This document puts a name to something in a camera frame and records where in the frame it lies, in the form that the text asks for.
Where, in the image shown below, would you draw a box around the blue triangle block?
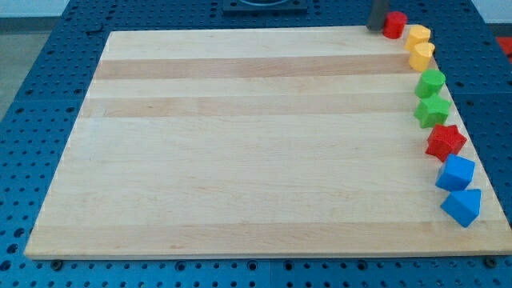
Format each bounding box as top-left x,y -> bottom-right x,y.
441,189 -> 482,228

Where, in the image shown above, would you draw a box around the wooden board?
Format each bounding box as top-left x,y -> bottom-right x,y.
25,26 -> 511,259

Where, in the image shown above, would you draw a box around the green star block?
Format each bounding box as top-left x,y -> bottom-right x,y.
414,94 -> 452,128

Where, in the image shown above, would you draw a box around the yellow heart block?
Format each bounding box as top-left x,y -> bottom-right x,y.
409,42 -> 435,72

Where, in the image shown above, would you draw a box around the red cylinder block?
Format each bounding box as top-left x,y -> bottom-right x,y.
382,11 -> 408,39

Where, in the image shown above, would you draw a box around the green cylinder block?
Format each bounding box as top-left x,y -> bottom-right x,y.
414,69 -> 446,98

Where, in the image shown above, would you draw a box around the red star block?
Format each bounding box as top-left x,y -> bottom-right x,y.
425,124 -> 467,162

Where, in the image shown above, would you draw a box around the yellow hexagon block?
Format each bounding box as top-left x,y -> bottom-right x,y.
404,25 -> 431,51

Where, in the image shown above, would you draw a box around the blue cube block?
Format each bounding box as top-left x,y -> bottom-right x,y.
435,154 -> 475,191

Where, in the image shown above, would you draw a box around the red object at edge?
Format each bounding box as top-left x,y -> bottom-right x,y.
496,37 -> 512,62

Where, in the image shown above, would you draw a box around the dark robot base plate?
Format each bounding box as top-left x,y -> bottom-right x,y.
222,0 -> 308,14

